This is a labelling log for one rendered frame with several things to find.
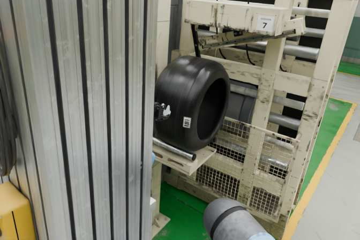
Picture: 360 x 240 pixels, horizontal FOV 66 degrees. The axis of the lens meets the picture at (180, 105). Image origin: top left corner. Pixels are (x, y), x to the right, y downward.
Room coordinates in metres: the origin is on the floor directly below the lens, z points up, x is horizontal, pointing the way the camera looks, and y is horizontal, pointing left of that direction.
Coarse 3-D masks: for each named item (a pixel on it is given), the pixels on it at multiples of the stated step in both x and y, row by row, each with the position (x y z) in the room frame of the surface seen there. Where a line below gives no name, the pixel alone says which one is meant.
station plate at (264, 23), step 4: (260, 16) 1.63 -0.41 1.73; (264, 16) 1.61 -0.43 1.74; (268, 16) 1.60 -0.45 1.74; (260, 20) 1.62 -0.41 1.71; (264, 20) 1.61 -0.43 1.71; (268, 20) 1.60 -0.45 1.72; (272, 20) 1.59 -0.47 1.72; (260, 24) 1.62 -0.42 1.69; (264, 24) 1.61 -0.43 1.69; (268, 24) 1.60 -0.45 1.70; (272, 24) 1.59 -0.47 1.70; (256, 28) 1.63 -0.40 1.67; (260, 28) 1.62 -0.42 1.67; (264, 28) 1.61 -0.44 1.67; (268, 28) 1.59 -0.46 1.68
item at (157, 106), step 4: (156, 104) 1.27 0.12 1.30; (160, 104) 1.28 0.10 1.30; (156, 108) 1.23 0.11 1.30; (160, 108) 1.23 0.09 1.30; (164, 108) 1.26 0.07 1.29; (156, 112) 1.23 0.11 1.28; (160, 112) 1.23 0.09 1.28; (156, 116) 1.22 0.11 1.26; (160, 116) 1.24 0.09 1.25; (156, 120) 1.22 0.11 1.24; (160, 120) 1.24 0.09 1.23
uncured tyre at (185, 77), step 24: (168, 72) 1.51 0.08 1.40; (192, 72) 1.46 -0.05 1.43; (216, 72) 1.54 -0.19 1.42; (168, 96) 1.41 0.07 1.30; (192, 96) 1.37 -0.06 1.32; (216, 96) 1.83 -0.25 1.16; (168, 120) 1.37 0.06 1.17; (192, 120) 1.35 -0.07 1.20; (216, 120) 1.75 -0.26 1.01; (192, 144) 1.38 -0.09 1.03
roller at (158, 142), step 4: (156, 140) 1.58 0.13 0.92; (160, 140) 1.57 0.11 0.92; (156, 144) 1.57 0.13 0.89; (160, 144) 1.55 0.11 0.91; (164, 144) 1.54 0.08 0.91; (168, 144) 1.53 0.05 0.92; (168, 148) 1.52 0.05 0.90; (172, 148) 1.50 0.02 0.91; (176, 148) 1.49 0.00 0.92; (180, 148) 1.49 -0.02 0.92; (176, 152) 1.48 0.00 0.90; (180, 152) 1.47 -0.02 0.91; (184, 152) 1.46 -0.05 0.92; (188, 152) 1.46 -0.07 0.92; (184, 156) 1.45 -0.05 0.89; (188, 156) 1.44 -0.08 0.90; (192, 156) 1.43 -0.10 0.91; (196, 156) 1.45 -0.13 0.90; (192, 160) 1.42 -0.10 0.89
